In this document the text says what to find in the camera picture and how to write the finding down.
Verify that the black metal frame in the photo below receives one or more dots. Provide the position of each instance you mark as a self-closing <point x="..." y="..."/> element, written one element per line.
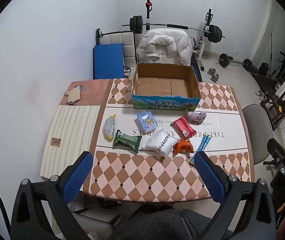
<point x="98" y="35"/>

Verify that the white weight rack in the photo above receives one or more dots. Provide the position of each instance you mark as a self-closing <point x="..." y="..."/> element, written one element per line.
<point x="203" y="47"/>

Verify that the blue tissue pack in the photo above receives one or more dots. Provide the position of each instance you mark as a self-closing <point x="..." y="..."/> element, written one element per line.
<point x="146" y="121"/>

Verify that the small cardboard piece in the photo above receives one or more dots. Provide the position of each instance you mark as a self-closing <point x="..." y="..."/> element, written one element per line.
<point x="73" y="96"/>

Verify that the cream striped board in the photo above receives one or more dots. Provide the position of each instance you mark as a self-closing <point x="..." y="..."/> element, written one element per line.
<point x="67" y="130"/>

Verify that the person's dark fleece clothing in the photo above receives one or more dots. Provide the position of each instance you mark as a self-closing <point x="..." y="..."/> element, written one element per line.
<point x="170" y="225"/>

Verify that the short barbell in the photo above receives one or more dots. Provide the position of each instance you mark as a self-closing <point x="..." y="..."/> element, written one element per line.
<point x="225" y="60"/>

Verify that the pink brown board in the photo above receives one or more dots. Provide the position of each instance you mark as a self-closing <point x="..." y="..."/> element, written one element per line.
<point x="95" y="92"/>

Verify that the barbell with black plates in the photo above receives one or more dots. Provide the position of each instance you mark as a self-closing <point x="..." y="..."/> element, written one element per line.
<point x="177" y="25"/>

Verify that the orange packet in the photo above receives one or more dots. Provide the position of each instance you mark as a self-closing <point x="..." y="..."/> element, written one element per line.
<point x="182" y="147"/>

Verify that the dark phone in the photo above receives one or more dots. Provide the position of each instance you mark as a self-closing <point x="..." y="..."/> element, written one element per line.
<point x="78" y="88"/>

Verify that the blue folded mat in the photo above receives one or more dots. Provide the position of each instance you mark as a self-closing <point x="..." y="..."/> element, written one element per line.
<point x="107" y="61"/>

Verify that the silver yellow mesh packet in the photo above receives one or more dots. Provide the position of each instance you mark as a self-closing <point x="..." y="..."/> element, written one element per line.
<point x="108" y="127"/>

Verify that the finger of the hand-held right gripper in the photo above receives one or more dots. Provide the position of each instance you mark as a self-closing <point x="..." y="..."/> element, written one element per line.
<point x="277" y="150"/>

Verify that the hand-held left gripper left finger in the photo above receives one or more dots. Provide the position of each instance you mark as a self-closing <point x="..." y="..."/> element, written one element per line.
<point x="78" y="177"/>

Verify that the small red silver item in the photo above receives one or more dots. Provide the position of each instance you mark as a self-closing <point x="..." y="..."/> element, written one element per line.
<point x="127" y="72"/>

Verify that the white padded cushion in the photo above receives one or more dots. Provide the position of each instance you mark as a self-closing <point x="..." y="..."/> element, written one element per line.
<point x="122" y="40"/>

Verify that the black weight bench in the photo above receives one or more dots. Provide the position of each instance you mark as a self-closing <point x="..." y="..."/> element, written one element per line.
<point x="196" y="67"/>

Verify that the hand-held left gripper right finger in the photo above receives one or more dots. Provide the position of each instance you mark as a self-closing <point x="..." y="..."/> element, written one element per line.
<point x="210" y="180"/>

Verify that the chrome dumbbell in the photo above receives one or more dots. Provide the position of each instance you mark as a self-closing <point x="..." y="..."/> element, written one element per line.
<point x="216" y="77"/>
<point x="212" y="71"/>

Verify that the pair of white shoes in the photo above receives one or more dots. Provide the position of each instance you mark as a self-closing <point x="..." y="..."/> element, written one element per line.
<point x="260" y="93"/>

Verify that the white pouch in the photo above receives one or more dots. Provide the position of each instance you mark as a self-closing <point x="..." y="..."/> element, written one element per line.
<point x="158" y="142"/>

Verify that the cardboard box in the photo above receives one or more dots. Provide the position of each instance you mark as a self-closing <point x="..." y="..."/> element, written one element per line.
<point x="165" y="87"/>

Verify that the blue stick packet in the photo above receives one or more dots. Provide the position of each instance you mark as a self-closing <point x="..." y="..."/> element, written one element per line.
<point x="203" y="143"/>

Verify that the black metal stand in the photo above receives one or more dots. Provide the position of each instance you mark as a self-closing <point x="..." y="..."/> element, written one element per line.
<point x="282" y="65"/>

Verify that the white puffer jacket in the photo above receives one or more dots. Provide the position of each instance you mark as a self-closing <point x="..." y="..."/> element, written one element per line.
<point x="165" y="45"/>

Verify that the red snack packet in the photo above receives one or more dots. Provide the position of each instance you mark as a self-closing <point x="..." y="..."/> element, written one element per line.
<point x="183" y="128"/>

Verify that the green packet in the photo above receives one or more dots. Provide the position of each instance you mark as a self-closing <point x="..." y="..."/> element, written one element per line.
<point x="127" y="141"/>

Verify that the beige chair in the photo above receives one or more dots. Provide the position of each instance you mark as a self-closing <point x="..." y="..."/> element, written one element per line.
<point x="257" y="125"/>

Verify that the black box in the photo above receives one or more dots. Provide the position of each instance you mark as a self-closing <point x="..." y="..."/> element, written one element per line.
<point x="264" y="68"/>

